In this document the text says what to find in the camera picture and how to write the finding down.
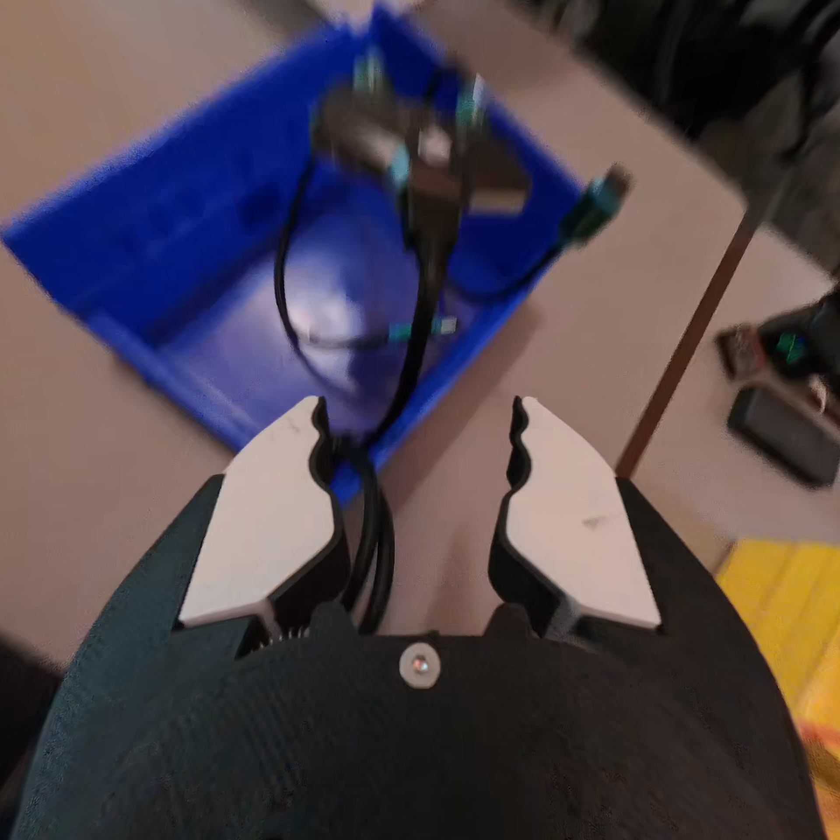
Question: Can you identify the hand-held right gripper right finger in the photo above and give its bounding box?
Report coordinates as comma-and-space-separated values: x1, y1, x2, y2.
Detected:
489, 397, 662, 641

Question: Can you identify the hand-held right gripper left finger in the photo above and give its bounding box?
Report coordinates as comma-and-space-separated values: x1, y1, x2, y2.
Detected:
178, 397, 350, 631

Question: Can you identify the blue plastic bin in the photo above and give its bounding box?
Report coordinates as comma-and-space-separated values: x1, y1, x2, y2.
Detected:
0, 3, 585, 506

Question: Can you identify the black adapter hub cable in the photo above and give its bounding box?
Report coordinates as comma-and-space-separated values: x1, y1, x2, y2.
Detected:
311, 52, 532, 634

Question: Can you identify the yellow plastic bin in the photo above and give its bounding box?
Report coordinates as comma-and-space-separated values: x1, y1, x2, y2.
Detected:
715, 538, 840, 840

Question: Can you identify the black phone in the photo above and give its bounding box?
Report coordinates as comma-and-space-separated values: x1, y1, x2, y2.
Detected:
727, 387, 840, 488

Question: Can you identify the dark device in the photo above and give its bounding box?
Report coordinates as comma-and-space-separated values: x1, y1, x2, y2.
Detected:
715, 289, 840, 395

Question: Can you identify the thin black cable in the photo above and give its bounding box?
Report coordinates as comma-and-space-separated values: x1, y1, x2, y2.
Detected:
274, 154, 460, 395

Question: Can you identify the black cable with teal plug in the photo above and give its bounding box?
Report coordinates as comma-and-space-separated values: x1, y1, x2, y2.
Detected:
453, 164, 634, 306

